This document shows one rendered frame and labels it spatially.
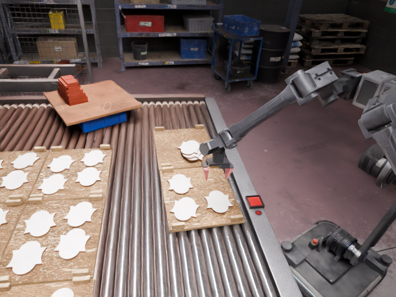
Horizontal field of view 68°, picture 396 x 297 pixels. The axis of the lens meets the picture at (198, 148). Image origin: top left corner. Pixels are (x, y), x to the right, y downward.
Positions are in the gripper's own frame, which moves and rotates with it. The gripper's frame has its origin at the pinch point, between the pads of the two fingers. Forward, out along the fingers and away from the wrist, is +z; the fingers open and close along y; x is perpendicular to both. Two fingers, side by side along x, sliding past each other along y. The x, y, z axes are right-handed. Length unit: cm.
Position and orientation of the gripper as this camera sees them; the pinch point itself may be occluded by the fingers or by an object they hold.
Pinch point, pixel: (216, 178)
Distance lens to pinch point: 139.3
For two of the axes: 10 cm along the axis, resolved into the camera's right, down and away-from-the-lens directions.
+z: -0.5, 9.2, 3.9
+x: -2.2, -3.9, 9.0
